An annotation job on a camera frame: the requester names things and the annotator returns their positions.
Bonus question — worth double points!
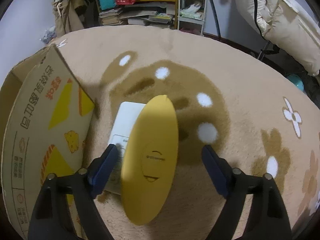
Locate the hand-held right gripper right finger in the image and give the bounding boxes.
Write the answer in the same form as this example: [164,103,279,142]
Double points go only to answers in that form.
[201,144,293,240]

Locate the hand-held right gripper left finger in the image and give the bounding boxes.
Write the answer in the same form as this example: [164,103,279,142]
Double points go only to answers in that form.
[28,143,120,240]

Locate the white device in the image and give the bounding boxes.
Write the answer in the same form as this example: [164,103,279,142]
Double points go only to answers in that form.
[105,102,148,195]

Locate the yellow oval case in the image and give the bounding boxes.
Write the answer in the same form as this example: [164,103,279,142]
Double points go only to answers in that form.
[121,95,179,226]

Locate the brown cardboard box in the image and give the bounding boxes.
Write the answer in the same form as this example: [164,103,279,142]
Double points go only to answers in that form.
[0,44,97,240]

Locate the beige printed blanket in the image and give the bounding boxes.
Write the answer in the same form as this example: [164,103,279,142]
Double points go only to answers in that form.
[0,26,320,240]

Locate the teal round container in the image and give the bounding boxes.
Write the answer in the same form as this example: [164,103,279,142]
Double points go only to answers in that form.
[286,74,304,92]

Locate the stack of old books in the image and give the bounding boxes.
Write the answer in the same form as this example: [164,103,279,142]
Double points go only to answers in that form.
[99,7,124,27]

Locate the beige hanging coat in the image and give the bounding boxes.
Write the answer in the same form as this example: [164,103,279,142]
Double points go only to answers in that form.
[54,0,84,34]

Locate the black hanging coat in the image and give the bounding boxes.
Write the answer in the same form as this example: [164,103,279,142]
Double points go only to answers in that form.
[75,0,100,28]

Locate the pile of magazines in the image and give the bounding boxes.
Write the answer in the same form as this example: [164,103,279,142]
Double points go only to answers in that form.
[120,4,175,29]

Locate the green white tissue packets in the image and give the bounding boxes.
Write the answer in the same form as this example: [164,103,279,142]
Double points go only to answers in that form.
[180,4,204,20]

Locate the white padded chair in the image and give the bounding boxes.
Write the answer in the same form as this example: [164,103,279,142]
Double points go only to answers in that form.
[235,0,320,77]

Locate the white trolley cart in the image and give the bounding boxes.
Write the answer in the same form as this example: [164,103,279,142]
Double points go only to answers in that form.
[176,0,208,37]

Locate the green mop handle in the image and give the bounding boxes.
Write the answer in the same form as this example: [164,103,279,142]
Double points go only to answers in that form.
[209,0,222,39]

